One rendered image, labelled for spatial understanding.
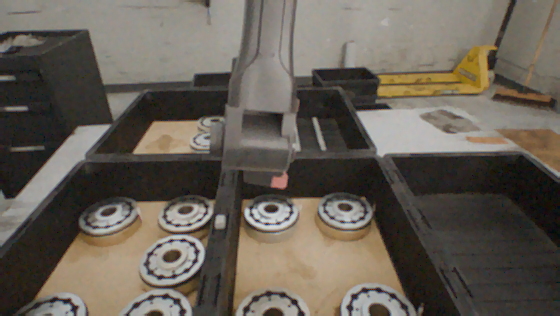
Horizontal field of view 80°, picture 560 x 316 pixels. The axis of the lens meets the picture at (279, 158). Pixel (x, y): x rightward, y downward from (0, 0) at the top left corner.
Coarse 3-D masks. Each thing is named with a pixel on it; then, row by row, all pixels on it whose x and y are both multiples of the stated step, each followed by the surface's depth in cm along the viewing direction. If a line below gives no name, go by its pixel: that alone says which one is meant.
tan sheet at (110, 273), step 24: (144, 216) 66; (144, 240) 61; (72, 264) 56; (96, 264) 56; (120, 264) 56; (48, 288) 52; (72, 288) 52; (96, 288) 52; (120, 288) 52; (96, 312) 49; (120, 312) 49
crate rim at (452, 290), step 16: (304, 160) 67; (320, 160) 67; (384, 176) 61; (400, 192) 57; (224, 208) 53; (416, 224) 50; (224, 240) 47; (224, 256) 45; (432, 256) 45; (224, 272) 43; (448, 272) 42; (448, 288) 40; (208, 304) 38; (464, 304) 38
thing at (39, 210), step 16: (96, 160) 66; (112, 160) 66; (128, 160) 66; (144, 160) 66; (160, 160) 66; (176, 160) 66; (192, 160) 66; (208, 160) 66; (224, 176) 61; (224, 192) 57; (32, 224) 50; (16, 240) 47; (208, 240) 47; (0, 256) 45; (208, 256) 45; (208, 272) 42; (208, 288) 40
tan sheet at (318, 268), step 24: (312, 216) 66; (240, 240) 61; (288, 240) 61; (312, 240) 61; (336, 240) 61; (360, 240) 61; (240, 264) 56; (264, 264) 56; (288, 264) 56; (312, 264) 56; (336, 264) 56; (360, 264) 56; (384, 264) 56; (240, 288) 52; (288, 288) 52; (312, 288) 52; (336, 288) 52; (312, 312) 49; (336, 312) 49
